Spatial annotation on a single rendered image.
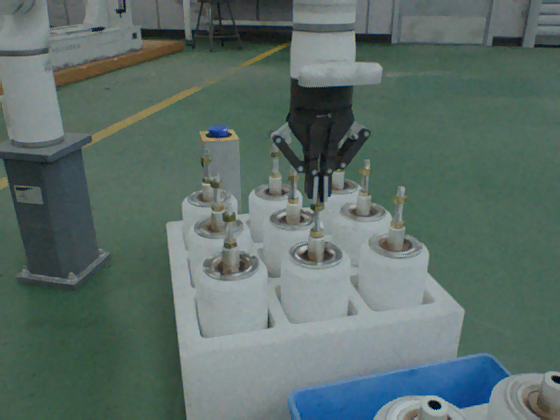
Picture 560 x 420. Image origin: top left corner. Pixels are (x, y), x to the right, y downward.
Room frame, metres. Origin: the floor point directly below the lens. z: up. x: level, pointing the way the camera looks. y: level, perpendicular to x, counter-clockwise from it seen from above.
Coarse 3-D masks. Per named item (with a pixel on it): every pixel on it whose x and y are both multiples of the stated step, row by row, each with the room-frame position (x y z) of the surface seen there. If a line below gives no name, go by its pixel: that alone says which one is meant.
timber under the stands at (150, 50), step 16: (144, 48) 4.48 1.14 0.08; (160, 48) 4.56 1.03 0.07; (176, 48) 4.88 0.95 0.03; (80, 64) 3.56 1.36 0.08; (96, 64) 3.60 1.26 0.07; (112, 64) 3.79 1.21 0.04; (128, 64) 4.01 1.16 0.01; (0, 80) 2.93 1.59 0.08; (64, 80) 3.24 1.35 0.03; (0, 96) 2.70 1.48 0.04
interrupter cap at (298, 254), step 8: (296, 248) 0.62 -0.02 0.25; (304, 248) 0.63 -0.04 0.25; (328, 248) 0.62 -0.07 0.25; (336, 248) 0.62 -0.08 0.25; (296, 256) 0.60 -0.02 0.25; (304, 256) 0.61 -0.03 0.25; (328, 256) 0.61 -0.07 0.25; (336, 256) 0.60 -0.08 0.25; (296, 264) 0.58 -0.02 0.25; (304, 264) 0.58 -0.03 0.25; (312, 264) 0.58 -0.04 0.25; (320, 264) 0.58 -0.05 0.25; (328, 264) 0.58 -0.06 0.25; (336, 264) 0.58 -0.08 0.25
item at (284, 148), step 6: (270, 132) 0.60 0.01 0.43; (276, 138) 0.58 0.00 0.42; (282, 138) 0.59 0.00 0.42; (276, 144) 0.58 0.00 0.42; (282, 144) 0.58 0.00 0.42; (282, 150) 0.59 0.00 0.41; (288, 150) 0.59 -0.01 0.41; (288, 156) 0.59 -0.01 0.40; (294, 156) 0.59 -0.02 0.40; (294, 162) 0.59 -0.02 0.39; (300, 162) 0.59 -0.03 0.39; (294, 168) 0.59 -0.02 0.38; (300, 168) 0.59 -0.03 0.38
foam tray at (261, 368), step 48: (192, 288) 0.63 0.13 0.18; (432, 288) 0.64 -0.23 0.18; (192, 336) 0.52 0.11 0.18; (240, 336) 0.52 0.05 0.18; (288, 336) 0.52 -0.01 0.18; (336, 336) 0.54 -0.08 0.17; (384, 336) 0.55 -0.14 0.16; (432, 336) 0.57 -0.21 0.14; (192, 384) 0.49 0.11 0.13; (240, 384) 0.50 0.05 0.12; (288, 384) 0.52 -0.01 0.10
